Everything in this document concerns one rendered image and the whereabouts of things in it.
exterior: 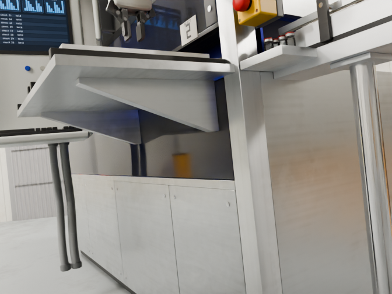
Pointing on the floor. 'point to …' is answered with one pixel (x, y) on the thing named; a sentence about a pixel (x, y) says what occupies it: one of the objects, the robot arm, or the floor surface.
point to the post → (249, 156)
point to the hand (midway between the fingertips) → (133, 31)
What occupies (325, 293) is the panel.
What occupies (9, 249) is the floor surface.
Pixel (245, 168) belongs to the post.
